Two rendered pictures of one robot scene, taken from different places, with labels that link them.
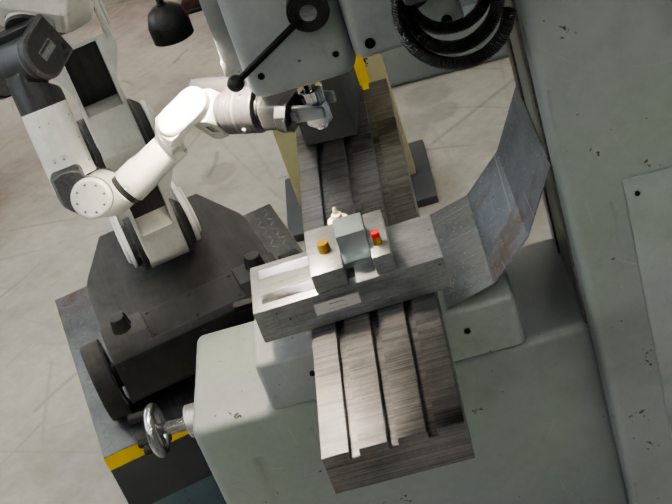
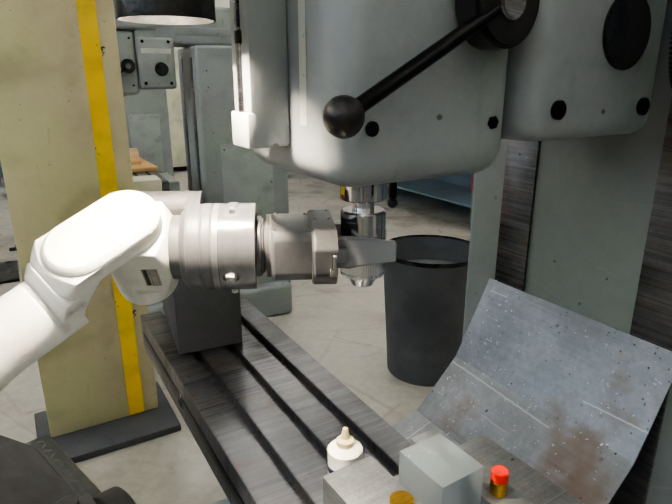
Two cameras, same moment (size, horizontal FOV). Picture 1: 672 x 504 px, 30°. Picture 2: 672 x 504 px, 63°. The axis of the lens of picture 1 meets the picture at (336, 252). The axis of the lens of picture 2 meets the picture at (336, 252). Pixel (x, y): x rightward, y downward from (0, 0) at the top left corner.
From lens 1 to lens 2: 183 cm
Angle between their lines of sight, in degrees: 37
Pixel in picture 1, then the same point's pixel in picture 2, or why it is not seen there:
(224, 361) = not seen: outside the picture
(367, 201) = (313, 420)
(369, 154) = (274, 363)
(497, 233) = (535, 460)
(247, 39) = (372, 33)
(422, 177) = (164, 410)
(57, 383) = not seen: outside the picture
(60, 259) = not seen: outside the picture
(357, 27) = (551, 72)
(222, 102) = (195, 221)
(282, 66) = (411, 119)
